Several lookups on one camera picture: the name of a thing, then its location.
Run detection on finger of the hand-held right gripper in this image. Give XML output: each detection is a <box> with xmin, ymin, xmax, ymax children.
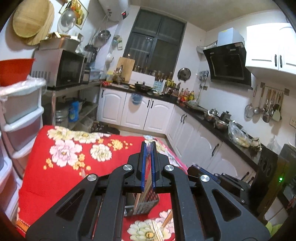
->
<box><xmin>187</xmin><ymin>164</ymin><xmax>219</xmax><ymax>186</ymax></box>

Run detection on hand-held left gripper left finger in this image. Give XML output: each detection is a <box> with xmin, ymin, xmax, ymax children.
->
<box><xmin>25</xmin><ymin>141</ymin><xmax>149</xmax><ymax>241</ymax></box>

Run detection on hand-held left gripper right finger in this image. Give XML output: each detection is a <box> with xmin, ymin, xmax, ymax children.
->
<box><xmin>150</xmin><ymin>141</ymin><xmax>271</xmax><ymax>241</ymax></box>

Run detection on olive perforated utensil holder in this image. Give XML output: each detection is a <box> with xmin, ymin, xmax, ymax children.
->
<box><xmin>125</xmin><ymin>192</ymin><xmax>160</xmax><ymax>217</ymax></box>

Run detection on row of hanging kitchen utensils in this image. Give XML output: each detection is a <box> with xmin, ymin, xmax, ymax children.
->
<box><xmin>245</xmin><ymin>82</ymin><xmax>289</xmax><ymax>123</ymax></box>

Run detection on black speaker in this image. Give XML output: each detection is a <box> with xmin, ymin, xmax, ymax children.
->
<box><xmin>253</xmin><ymin>147</ymin><xmax>279</xmax><ymax>202</ymax></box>

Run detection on clear plastic bag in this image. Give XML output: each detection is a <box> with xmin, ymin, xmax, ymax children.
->
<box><xmin>228</xmin><ymin>121</ymin><xmax>251</xmax><ymax>147</ymax></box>

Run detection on white lower cabinets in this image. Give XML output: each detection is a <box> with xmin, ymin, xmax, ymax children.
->
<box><xmin>98</xmin><ymin>87</ymin><xmax>257</xmax><ymax>183</ymax></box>

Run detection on dark box with green light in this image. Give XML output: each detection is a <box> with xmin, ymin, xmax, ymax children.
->
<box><xmin>277</xmin><ymin>144</ymin><xmax>296</xmax><ymax>209</ymax></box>

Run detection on black kitchen countertop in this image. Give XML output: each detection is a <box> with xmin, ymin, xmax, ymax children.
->
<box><xmin>102</xmin><ymin>82</ymin><xmax>262</xmax><ymax>169</ymax></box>

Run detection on cluster of condiment bottles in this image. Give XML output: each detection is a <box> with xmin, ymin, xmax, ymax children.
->
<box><xmin>177</xmin><ymin>88</ymin><xmax>196</xmax><ymax>102</ymax></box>

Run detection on black wok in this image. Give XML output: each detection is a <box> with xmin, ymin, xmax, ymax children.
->
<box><xmin>134</xmin><ymin>82</ymin><xmax>153</xmax><ymax>93</ymax></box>

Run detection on blue white knife block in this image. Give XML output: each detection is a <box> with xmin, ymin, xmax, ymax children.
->
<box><xmin>154</xmin><ymin>80</ymin><xmax>166</xmax><ymax>92</ymax></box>

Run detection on metal shelf rack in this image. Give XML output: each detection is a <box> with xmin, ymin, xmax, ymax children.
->
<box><xmin>43</xmin><ymin>81</ymin><xmax>102</xmax><ymax>130</ymax></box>

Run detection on blue detergent bag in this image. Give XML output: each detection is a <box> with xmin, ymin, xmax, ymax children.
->
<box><xmin>68</xmin><ymin>100</ymin><xmax>80</xmax><ymax>123</ymax></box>

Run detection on white box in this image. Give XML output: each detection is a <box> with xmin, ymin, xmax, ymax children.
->
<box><xmin>129</xmin><ymin>71</ymin><xmax>155</xmax><ymax>85</ymax></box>

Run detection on row of spice jars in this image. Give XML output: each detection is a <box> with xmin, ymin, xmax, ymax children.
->
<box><xmin>134</xmin><ymin>65</ymin><xmax>174</xmax><ymax>80</ymax></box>

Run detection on small decorative figurine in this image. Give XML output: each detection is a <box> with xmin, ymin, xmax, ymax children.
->
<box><xmin>113</xmin><ymin>66</ymin><xmax>124</xmax><ymax>82</ymax></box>

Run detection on steel pot with lid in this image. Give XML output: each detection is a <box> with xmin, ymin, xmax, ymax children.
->
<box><xmin>55</xmin><ymin>109</ymin><xmax>70</xmax><ymax>122</ymax></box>

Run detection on dark pot lid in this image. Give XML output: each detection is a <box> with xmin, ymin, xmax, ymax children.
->
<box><xmin>178</xmin><ymin>68</ymin><xmax>191</xmax><ymax>81</ymax></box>

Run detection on wooden cutting board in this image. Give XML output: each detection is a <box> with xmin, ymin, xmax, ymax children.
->
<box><xmin>116</xmin><ymin>57</ymin><xmax>136</xmax><ymax>81</ymax></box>

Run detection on red floral tablecloth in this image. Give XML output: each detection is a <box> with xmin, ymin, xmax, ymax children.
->
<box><xmin>16</xmin><ymin>125</ymin><xmax>189</xmax><ymax>241</ymax></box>

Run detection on white hanging kettle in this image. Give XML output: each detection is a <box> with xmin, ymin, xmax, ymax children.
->
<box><xmin>106</xmin><ymin>52</ymin><xmax>114</xmax><ymax>70</ymax></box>

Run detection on black range hood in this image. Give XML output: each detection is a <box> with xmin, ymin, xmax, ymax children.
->
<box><xmin>203</xmin><ymin>28</ymin><xmax>253</xmax><ymax>90</ymax></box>

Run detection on black blender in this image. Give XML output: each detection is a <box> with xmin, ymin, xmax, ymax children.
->
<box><xmin>84</xmin><ymin>45</ymin><xmax>98</xmax><ymax>63</ymax></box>

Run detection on silver microwave oven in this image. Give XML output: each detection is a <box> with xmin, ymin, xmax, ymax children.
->
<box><xmin>31</xmin><ymin>48</ymin><xmax>88</xmax><ymax>88</ymax></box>

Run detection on dark framed window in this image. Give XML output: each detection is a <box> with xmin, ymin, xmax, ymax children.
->
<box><xmin>122</xmin><ymin>7</ymin><xmax>187</xmax><ymax>77</ymax></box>

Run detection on hanging steel colander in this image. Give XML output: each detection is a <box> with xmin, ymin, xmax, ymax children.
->
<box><xmin>97</xmin><ymin>30</ymin><xmax>111</xmax><ymax>44</ymax></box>

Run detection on white plastic drawer tower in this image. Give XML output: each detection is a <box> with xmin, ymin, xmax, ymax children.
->
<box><xmin>0</xmin><ymin>77</ymin><xmax>47</xmax><ymax>160</ymax></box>
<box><xmin>0</xmin><ymin>132</ymin><xmax>20</xmax><ymax>218</ymax></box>

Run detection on white upper cabinet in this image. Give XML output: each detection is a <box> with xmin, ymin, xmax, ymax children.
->
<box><xmin>245</xmin><ymin>23</ymin><xmax>296</xmax><ymax>75</ymax></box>

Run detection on steel tray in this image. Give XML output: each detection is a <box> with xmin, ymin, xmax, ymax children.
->
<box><xmin>39</xmin><ymin>37</ymin><xmax>80</xmax><ymax>51</ymax></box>

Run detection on white water heater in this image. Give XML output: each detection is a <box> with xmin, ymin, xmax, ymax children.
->
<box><xmin>97</xmin><ymin>0</ymin><xmax>130</xmax><ymax>22</ymax></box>

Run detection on red plastic basin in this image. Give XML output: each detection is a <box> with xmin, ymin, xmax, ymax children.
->
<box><xmin>0</xmin><ymin>58</ymin><xmax>36</xmax><ymax>87</ymax></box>

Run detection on glass pot lid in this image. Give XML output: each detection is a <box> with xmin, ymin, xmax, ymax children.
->
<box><xmin>57</xmin><ymin>9</ymin><xmax>77</xmax><ymax>33</ymax></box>

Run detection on framed fruit picture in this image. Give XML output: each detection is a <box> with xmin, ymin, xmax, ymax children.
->
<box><xmin>59</xmin><ymin>0</ymin><xmax>89</xmax><ymax>29</ymax></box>

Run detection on round bamboo tray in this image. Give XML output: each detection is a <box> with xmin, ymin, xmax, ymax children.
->
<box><xmin>13</xmin><ymin>0</ymin><xmax>55</xmax><ymax>45</ymax></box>

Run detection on silver exhaust duct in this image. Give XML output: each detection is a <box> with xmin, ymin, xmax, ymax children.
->
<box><xmin>196</xmin><ymin>40</ymin><xmax>219</xmax><ymax>54</ymax></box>

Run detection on green white wall holder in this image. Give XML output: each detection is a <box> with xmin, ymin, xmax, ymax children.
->
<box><xmin>112</xmin><ymin>35</ymin><xmax>123</xmax><ymax>50</ymax></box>

